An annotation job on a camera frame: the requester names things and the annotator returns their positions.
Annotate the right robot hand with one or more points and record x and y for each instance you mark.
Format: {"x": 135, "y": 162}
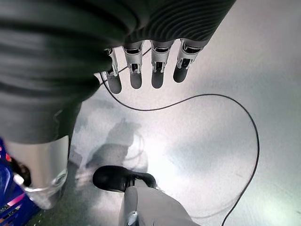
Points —
{"x": 70, "y": 47}

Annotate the robot dark foot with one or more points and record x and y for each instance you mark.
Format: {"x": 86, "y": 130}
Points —
{"x": 117, "y": 179}

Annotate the blue plastic crate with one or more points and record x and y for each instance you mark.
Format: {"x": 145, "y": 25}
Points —
{"x": 11, "y": 202}

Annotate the robot silver leg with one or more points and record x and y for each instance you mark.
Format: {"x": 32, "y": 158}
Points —
{"x": 150, "y": 207}

